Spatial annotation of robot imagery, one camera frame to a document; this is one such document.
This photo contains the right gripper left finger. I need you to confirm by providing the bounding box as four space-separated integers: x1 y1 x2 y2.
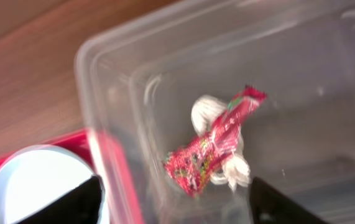
18 175 103 224

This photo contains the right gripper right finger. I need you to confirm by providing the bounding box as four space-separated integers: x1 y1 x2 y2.
249 177 328 224

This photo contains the white tissue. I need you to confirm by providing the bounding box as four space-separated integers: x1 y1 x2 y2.
191 95 250 192

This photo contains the red snack wrapper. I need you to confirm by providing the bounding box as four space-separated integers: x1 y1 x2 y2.
162 86 267 197

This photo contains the light blue plate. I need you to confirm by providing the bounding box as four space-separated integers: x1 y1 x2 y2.
0 145 111 224

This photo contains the red plastic tray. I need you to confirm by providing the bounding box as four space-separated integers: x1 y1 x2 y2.
0 129 144 224

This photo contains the clear plastic bin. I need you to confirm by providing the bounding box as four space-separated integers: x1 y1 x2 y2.
75 0 355 223

